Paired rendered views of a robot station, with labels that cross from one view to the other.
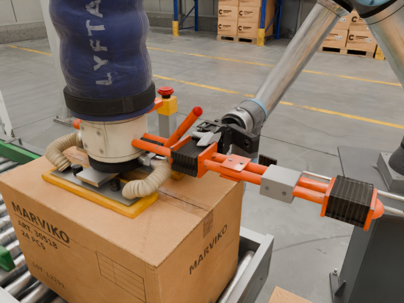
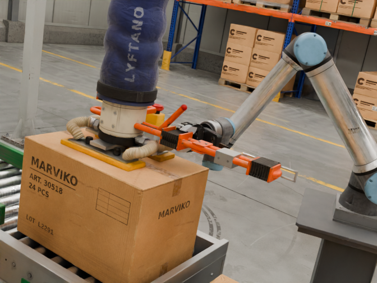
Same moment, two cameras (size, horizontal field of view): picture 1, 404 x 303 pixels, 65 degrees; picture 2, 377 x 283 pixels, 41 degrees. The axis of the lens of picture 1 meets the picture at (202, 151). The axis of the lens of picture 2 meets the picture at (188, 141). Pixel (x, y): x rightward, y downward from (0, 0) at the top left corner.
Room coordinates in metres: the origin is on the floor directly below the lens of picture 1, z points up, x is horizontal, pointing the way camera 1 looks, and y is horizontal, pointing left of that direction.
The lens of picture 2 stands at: (-1.05, -0.03, 1.56)
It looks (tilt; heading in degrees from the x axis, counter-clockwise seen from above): 16 degrees down; 0
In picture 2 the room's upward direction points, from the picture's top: 10 degrees clockwise
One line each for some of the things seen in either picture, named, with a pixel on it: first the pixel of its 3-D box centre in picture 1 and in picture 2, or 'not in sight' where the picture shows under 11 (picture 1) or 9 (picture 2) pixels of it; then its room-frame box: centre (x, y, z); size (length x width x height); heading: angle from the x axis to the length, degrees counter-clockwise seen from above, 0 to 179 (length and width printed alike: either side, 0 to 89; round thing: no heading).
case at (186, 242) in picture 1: (128, 228); (110, 200); (0.77, 0.24, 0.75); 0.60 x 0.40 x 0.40; 58
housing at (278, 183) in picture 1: (280, 183); (228, 158); (0.56, -0.17, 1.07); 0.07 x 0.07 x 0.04; 60
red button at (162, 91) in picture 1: (166, 92); (156, 109); (1.32, 0.16, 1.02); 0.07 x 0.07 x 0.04
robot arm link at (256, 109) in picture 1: (247, 116); (219, 129); (0.93, -0.14, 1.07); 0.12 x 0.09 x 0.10; 149
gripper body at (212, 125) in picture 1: (219, 134); (196, 133); (0.79, -0.05, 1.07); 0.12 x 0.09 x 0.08; 149
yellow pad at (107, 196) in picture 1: (96, 181); (102, 149); (0.71, 0.28, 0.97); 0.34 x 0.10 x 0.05; 60
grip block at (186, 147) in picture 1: (193, 155); (176, 137); (0.67, 0.02, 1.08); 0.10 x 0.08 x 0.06; 150
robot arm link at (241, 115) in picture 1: (235, 124); (208, 131); (0.85, -0.10, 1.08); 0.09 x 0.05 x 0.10; 59
